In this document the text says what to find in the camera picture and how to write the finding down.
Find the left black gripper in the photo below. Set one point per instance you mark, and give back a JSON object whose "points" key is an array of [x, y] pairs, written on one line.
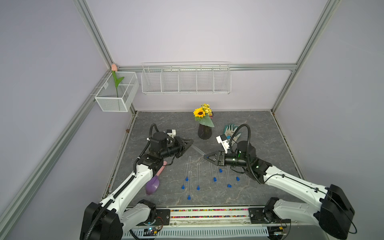
{"points": [[182, 148]]}

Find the white vented cable duct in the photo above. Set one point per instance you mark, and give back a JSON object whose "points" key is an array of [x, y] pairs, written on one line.
{"points": [[205, 233]]}

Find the green circuit board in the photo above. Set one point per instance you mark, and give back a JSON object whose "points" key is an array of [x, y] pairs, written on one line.
{"points": [[150, 232]]}

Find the pink artificial tulip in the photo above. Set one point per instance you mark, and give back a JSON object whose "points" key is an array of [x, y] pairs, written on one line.
{"points": [[117, 80]]}

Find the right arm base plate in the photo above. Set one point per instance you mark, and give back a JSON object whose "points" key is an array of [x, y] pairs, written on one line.
{"points": [[262, 216]]}

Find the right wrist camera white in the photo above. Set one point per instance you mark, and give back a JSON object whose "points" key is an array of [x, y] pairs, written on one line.
{"points": [[223, 140]]}

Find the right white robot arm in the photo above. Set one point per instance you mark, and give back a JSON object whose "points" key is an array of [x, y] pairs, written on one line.
{"points": [[325, 207]]}

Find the yellow sunflower bouquet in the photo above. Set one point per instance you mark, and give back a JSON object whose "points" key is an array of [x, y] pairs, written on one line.
{"points": [[204, 115]]}

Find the white mesh wall basket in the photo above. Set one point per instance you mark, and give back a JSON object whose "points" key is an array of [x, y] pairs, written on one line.
{"points": [[106, 96]]}

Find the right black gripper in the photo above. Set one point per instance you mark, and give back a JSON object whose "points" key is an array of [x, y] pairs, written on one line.
{"points": [[219, 160]]}

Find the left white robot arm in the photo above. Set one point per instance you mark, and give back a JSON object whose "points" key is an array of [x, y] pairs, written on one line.
{"points": [[109, 219]]}

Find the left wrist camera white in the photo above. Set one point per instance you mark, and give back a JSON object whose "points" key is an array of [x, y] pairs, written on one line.
{"points": [[171, 133]]}

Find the green white work glove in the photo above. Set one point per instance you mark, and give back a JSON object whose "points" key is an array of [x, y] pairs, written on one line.
{"points": [[229, 131]]}

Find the dark glass flower vase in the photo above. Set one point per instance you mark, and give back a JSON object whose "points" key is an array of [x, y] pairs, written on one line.
{"points": [[204, 132]]}

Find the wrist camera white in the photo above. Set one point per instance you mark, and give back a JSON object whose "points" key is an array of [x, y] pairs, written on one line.
{"points": [[171, 133], [223, 140]]}

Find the purple scoop pink handle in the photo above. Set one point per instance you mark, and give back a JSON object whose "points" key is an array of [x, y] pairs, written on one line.
{"points": [[154, 183]]}

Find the white wire wall shelf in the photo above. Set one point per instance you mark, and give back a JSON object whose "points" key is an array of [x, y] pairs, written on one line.
{"points": [[186, 78]]}

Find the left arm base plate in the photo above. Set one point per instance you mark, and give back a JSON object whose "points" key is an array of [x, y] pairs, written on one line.
{"points": [[162, 218]]}

